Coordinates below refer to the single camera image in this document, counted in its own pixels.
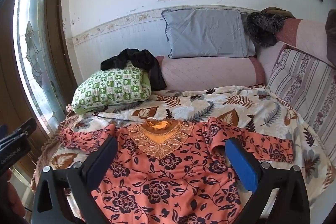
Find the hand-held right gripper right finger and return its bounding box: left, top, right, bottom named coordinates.
left=225, top=138, right=311, bottom=224

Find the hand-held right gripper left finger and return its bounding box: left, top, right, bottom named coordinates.
left=31, top=136, right=118, bottom=224

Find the orange floral garment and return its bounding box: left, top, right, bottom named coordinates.
left=58, top=117, right=294, bottom=224

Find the leaf-printed beige blanket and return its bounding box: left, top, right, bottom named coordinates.
left=31, top=85, right=334, bottom=214

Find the green patterned pillow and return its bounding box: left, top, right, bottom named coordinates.
left=71, top=61, right=153, bottom=114

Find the pink bolster cushion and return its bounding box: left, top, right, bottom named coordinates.
left=156, top=55, right=265, bottom=92

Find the black cloth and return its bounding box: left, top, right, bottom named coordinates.
left=100, top=48, right=167, bottom=91

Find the wooden stained glass door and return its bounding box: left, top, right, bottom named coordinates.
left=0, top=0, right=78, bottom=182

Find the striped floral cushion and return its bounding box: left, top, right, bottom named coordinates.
left=266, top=48, right=336, bottom=159

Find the grey pillow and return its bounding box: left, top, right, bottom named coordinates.
left=161, top=9, right=256, bottom=59

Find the dark furry item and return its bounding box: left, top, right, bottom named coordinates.
left=245, top=12, right=288, bottom=47

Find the olive cloth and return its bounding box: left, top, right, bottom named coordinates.
left=261, top=7, right=294, bottom=18

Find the dark brown cushion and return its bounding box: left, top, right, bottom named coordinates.
left=325, top=9, right=336, bottom=67

